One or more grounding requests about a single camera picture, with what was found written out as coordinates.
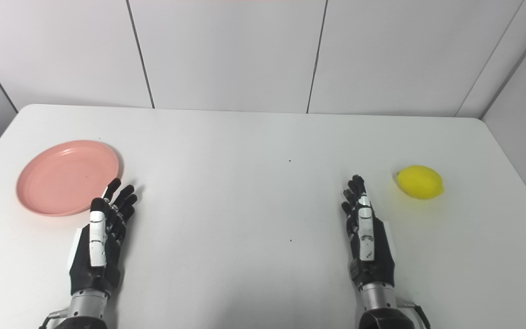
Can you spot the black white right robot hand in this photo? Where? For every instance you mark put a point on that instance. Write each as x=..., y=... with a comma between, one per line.
x=379, y=260

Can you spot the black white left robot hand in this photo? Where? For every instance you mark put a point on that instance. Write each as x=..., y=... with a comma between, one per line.
x=103, y=269

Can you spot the yellow lemon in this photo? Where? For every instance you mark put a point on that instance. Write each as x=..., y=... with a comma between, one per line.
x=420, y=182

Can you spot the pink round plate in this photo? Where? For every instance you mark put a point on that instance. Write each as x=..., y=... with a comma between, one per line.
x=62, y=178

